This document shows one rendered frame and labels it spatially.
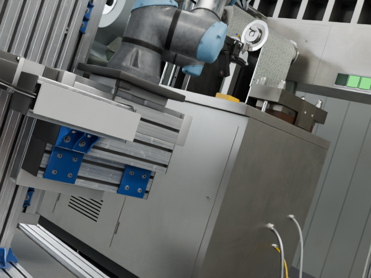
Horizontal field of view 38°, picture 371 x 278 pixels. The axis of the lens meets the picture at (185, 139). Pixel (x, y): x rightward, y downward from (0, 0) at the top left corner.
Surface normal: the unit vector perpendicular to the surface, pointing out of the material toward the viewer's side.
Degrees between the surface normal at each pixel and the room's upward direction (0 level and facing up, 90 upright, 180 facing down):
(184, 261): 90
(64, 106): 90
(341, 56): 90
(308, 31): 90
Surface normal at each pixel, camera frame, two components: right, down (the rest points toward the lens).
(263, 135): 0.69, 0.22
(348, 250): -0.72, -0.23
